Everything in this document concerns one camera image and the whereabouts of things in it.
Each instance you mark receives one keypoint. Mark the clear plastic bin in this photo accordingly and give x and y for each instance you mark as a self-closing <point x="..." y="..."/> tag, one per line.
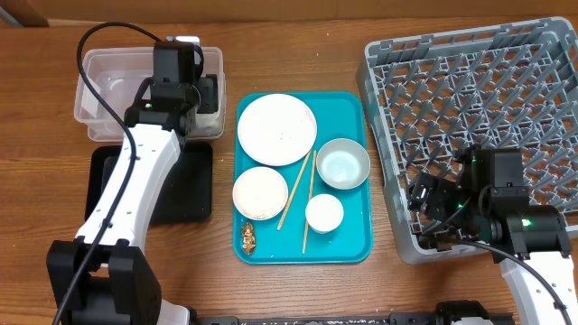
<point x="116" y="74"/>

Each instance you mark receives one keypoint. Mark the large white plate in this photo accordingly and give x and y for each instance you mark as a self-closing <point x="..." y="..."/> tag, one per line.
<point x="277" y="129"/>

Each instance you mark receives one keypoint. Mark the black plastic tray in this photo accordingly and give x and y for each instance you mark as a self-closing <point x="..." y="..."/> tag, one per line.
<point x="186" y="194"/>

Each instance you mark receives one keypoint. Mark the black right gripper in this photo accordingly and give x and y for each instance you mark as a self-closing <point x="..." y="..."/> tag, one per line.
<point x="441" y="190"/>

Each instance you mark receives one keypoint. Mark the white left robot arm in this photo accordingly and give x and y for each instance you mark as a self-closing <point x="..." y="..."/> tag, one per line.
<point x="102" y="275"/>

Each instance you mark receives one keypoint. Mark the brown food scrap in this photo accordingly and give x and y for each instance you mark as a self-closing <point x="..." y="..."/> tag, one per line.
<point x="248" y="238"/>

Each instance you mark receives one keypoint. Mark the small white cup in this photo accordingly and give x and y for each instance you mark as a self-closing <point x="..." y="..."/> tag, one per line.
<point x="324" y="213"/>

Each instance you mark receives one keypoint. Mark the grey dishwasher rack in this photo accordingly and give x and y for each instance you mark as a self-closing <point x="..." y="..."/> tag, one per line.
<point x="501" y="86"/>

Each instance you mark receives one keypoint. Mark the left wooden chopstick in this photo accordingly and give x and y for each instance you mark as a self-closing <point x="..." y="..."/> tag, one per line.
<point x="293" y="191"/>

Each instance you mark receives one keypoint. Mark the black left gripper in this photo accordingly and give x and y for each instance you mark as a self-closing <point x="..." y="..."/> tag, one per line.
<point x="209" y="86"/>

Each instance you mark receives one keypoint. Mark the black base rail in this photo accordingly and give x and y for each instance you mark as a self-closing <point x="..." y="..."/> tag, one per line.
<point x="444" y="313"/>

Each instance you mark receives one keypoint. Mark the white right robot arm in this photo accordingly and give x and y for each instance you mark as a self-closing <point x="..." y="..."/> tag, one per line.
<point x="529" y="243"/>

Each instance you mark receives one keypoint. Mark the teal plastic tray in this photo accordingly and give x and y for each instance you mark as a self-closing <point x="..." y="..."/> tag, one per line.
<point x="301" y="190"/>

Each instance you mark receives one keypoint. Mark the grey bowl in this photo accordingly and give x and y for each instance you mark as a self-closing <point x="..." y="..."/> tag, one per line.
<point x="343" y="164"/>

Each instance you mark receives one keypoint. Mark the small pink plate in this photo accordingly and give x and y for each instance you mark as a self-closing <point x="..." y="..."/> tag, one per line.
<point x="260" y="193"/>

